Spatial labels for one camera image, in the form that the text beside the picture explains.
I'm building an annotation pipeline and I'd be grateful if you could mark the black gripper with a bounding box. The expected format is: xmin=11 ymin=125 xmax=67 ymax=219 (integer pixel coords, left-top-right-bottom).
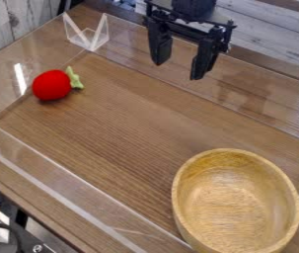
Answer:
xmin=144 ymin=0 xmax=237 ymax=80

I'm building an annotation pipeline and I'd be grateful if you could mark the red plush strawberry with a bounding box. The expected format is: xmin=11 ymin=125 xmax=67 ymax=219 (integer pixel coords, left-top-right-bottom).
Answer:
xmin=32 ymin=66 xmax=84 ymax=101

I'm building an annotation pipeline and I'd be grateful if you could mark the wooden oval bowl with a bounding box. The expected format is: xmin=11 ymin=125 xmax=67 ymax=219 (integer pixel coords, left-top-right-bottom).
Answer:
xmin=171 ymin=148 xmax=299 ymax=253

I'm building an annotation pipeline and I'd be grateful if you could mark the clear acrylic corner bracket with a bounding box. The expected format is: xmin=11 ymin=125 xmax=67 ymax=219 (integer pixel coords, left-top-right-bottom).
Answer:
xmin=62 ymin=14 xmax=110 ymax=52

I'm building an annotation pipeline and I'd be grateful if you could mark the clear acrylic front wall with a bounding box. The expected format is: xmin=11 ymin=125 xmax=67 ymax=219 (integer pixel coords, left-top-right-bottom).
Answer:
xmin=0 ymin=128 xmax=193 ymax=253

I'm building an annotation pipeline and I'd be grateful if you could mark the black cable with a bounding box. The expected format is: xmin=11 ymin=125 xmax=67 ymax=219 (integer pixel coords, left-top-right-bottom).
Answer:
xmin=0 ymin=222 xmax=24 ymax=253

